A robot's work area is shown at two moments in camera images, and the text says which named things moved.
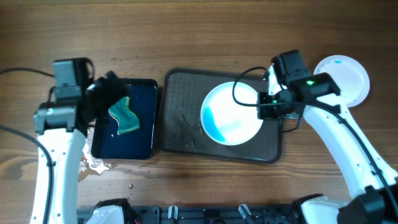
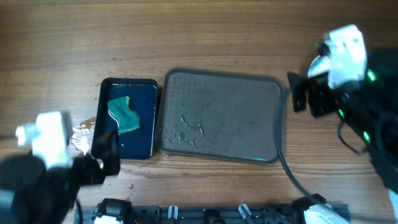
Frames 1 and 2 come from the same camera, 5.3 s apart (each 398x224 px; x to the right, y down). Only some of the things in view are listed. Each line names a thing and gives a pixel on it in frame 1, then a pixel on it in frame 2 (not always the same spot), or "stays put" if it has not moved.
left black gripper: x=107 y=83 → x=99 y=163
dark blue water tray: x=107 y=143 stays put
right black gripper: x=267 y=113 → x=314 y=86
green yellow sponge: x=126 y=118 stays put
